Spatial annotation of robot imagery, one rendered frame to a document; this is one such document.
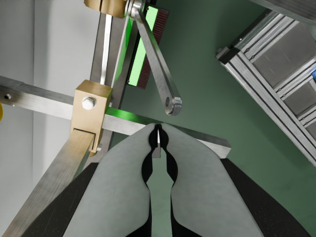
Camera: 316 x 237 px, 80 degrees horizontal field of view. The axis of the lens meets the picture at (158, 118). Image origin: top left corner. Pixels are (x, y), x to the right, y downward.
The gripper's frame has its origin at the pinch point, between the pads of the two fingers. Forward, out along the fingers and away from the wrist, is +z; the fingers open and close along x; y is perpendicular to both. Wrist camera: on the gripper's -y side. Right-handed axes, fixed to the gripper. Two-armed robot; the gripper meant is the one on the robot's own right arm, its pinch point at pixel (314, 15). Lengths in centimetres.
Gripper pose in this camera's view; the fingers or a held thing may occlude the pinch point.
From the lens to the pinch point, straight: 36.7
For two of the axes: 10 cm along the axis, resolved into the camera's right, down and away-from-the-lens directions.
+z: -0.1, -4.9, 8.7
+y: 9.5, 2.7, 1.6
